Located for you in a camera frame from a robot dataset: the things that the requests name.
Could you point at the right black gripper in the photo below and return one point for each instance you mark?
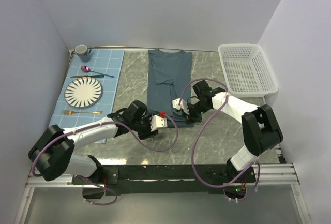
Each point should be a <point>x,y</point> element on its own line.
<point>191,118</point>

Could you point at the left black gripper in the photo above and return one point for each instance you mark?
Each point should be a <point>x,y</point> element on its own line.
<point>147,133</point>

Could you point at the blue-grey t-shirt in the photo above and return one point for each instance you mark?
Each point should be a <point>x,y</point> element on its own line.
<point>168,74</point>

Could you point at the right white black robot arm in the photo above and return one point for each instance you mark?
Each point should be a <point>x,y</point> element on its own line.
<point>261,130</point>

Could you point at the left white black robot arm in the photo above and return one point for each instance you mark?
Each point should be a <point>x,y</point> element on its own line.
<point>53,154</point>

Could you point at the white perforated plastic basket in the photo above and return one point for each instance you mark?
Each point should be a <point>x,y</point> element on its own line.
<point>246,70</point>

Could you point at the white blue striped plate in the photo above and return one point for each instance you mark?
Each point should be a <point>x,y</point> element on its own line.
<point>83,92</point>

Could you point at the blue checked placemat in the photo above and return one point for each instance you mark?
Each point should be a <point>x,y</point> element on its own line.
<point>103,61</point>

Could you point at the iridescent purple spoon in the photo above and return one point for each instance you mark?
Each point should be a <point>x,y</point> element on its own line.
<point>87,70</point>

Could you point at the gold fork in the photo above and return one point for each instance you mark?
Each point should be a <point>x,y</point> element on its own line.
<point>71,112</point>

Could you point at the grey mug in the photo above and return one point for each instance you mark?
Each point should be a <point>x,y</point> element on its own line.
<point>83,52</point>

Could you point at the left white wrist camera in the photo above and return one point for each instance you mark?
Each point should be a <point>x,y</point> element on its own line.
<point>158,122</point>

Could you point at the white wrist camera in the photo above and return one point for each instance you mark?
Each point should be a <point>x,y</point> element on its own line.
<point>180,105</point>
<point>158,122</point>

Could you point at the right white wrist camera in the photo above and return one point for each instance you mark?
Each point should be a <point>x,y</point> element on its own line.
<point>180,105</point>

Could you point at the aluminium frame rail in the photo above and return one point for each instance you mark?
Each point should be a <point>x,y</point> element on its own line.
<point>271,174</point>

